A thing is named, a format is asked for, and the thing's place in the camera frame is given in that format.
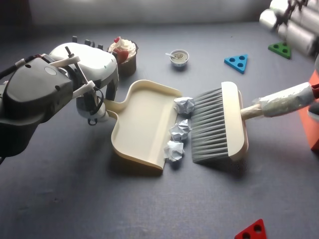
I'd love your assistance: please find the blue triangle block with holes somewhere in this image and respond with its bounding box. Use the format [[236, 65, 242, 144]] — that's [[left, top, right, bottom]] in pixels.
[[223, 53, 249, 75]]

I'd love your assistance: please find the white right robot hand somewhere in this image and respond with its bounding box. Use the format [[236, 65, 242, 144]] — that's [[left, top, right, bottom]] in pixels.
[[258, 0, 319, 58]]

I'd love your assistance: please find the white fabric backdrop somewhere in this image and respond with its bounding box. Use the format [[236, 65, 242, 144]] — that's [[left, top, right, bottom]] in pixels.
[[29, 0, 275, 25]]

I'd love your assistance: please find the cream plastic dustpan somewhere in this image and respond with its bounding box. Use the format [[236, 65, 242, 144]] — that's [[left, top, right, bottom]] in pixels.
[[104, 79, 183, 177]]

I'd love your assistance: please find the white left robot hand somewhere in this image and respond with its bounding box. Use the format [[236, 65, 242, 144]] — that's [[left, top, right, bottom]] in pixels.
[[48, 36, 120, 126]]

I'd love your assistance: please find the green triangle block with holes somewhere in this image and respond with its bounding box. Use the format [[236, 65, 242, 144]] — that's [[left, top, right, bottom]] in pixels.
[[268, 42, 292, 60]]

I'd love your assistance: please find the red triangle block with holes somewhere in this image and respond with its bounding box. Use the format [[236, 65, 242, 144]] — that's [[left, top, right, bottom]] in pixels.
[[234, 218, 267, 239]]

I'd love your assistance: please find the small toy soup bowl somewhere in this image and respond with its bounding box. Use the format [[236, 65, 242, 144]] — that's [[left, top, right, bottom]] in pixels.
[[170, 49, 190, 70]]

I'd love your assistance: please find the orange foam box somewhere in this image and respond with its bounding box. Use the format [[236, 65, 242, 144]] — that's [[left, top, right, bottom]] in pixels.
[[299, 72, 319, 151]]

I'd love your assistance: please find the toy cupcake with cream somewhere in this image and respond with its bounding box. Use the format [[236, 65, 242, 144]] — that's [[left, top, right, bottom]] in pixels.
[[107, 36, 139, 77]]

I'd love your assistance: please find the white paper ball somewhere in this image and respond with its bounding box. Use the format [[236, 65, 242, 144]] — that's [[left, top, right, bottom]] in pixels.
[[173, 96, 195, 115], [163, 140, 185, 163], [169, 119, 192, 141]]

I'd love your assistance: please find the grey table cloth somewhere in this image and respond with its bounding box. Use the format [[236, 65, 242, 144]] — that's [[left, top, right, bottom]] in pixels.
[[0, 22, 319, 239]]

